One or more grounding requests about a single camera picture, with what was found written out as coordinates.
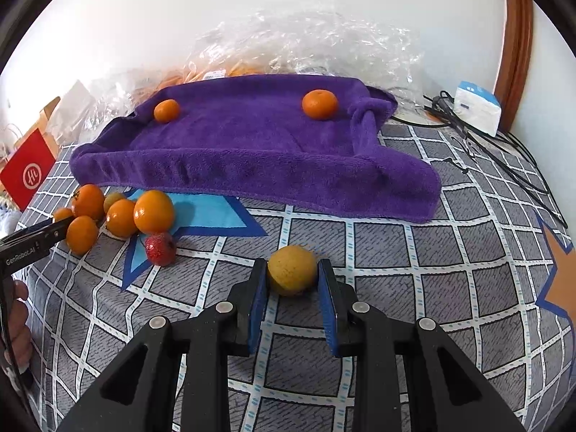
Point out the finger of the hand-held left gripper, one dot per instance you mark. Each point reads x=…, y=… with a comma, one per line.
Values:
x=45, y=233

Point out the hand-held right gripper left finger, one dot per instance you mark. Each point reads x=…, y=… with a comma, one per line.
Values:
x=257, y=306

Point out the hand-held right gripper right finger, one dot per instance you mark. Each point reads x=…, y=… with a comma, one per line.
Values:
x=327, y=310

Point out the small orange tangerine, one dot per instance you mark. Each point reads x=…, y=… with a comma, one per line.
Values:
x=82, y=235
x=62, y=213
x=166, y=110

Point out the yellow-green round fruit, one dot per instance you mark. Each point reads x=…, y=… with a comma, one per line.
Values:
x=292, y=270

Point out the small yellowish tangerine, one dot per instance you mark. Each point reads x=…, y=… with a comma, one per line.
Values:
x=112, y=199

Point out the small red apple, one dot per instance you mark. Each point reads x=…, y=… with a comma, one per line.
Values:
x=160, y=248

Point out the purple towel tray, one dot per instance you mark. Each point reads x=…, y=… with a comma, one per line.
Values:
x=252, y=144

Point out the person's left hand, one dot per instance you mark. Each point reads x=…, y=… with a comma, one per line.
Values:
x=20, y=315

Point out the red paper bag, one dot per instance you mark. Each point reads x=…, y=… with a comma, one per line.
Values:
x=27, y=171

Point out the grey checked bedsheet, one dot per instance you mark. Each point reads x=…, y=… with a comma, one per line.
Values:
x=405, y=256

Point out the brown cardboard box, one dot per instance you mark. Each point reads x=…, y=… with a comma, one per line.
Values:
x=47, y=114

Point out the white paper bag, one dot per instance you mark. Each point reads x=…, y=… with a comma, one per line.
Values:
x=76, y=99

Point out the orange mesh netting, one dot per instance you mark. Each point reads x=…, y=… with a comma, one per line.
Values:
x=180, y=76

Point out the white and blue tissue pack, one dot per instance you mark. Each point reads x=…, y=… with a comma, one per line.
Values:
x=479, y=108

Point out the heap of clear plastic bags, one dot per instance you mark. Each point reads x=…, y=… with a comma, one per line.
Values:
x=315, y=40

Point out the brown wooden door frame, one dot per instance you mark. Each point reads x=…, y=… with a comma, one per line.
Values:
x=515, y=54

